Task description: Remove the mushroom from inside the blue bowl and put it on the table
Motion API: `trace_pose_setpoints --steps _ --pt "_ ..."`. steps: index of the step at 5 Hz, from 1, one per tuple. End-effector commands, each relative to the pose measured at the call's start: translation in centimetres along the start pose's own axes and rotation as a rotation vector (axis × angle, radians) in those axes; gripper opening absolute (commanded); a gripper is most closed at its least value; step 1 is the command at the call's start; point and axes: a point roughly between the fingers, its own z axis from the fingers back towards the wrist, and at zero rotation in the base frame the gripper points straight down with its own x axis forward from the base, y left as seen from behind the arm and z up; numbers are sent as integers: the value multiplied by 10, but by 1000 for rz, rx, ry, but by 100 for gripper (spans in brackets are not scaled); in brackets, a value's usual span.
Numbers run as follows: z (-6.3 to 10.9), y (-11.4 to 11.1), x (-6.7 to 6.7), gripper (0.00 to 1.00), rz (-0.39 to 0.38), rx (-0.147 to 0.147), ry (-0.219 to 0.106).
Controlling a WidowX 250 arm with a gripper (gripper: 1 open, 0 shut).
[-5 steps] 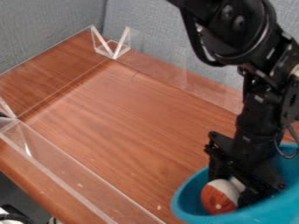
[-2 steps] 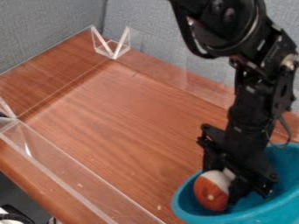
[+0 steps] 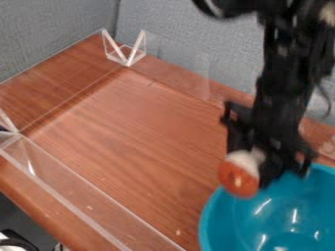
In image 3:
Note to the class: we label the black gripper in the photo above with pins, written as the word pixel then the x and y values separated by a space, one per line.
pixel 268 126

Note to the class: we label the brown white toy mushroom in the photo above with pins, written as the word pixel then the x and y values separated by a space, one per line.
pixel 238 172

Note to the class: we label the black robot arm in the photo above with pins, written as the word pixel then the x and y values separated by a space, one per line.
pixel 298 35

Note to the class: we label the blue plastic bowl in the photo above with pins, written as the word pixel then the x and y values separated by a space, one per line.
pixel 288 218

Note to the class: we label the clear acrylic front barrier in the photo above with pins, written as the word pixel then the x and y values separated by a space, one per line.
pixel 125 231

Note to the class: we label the clear acrylic barrier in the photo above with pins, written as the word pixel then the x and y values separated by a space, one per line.
pixel 125 231
pixel 176 100

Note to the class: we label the clear acrylic back barrier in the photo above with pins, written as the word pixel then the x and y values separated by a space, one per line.
pixel 176 100

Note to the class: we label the black white object bottom left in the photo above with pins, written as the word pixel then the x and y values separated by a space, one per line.
pixel 12 242

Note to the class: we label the clear acrylic corner bracket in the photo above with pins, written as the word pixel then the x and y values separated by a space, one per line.
pixel 122 54

